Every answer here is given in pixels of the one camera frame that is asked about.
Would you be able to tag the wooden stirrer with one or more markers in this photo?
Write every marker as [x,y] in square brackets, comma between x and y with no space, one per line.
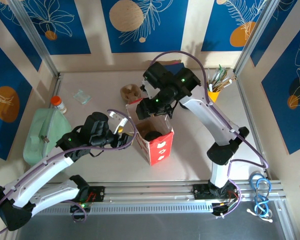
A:
[226,82]

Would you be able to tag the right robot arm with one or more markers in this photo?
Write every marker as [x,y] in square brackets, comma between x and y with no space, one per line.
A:
[210,120]

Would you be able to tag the red white paper gift bag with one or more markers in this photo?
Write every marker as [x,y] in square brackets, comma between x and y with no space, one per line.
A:
[160,152]

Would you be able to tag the orange capped bottle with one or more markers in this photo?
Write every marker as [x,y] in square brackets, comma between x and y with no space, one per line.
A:
[58,103]

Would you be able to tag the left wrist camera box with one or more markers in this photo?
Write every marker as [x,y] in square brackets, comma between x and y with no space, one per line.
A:
[117,120]

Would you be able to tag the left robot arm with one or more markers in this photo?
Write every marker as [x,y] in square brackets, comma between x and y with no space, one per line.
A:
[40,172]

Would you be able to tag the aluminium frame post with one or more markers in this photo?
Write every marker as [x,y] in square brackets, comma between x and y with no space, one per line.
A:
[252,37]
[32,32]

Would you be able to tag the white paper wrapped straw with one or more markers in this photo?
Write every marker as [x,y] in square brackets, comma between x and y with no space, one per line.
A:
[209,76]

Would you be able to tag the clear plastic piece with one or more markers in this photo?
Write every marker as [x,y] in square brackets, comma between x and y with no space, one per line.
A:
[82,97]

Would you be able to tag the grey metal sheet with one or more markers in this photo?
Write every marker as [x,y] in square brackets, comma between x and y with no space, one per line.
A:
[150,227]

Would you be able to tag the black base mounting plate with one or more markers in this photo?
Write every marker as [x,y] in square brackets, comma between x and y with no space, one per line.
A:
[97,193]
[201,192]

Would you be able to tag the mustard brown napkin stack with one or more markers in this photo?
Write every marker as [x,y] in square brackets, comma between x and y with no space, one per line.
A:
[170,62]

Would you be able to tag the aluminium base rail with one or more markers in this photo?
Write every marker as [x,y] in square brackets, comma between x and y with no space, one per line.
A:
[150,192]

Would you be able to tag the green paper wrapped straw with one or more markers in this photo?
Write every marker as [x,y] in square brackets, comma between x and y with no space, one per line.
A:
[218,72]
[224,73]

